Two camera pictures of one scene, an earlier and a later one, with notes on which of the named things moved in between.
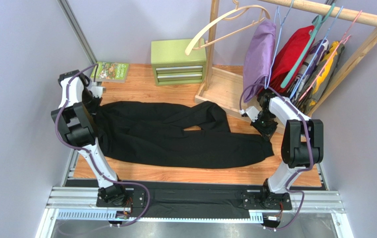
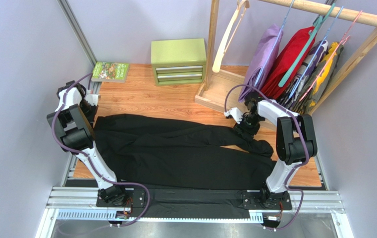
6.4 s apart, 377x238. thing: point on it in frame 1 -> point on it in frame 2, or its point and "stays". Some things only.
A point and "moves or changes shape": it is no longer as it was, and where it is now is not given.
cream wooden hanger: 237,7 -> 229,35
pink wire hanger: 343,39 stays
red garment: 286,55 stays
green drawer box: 170,65 stays
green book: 111,72 stays
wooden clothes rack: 226,84 stays
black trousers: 172,136 moves or changes shape
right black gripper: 265,127 -> 246,128
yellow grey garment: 320,78 stays
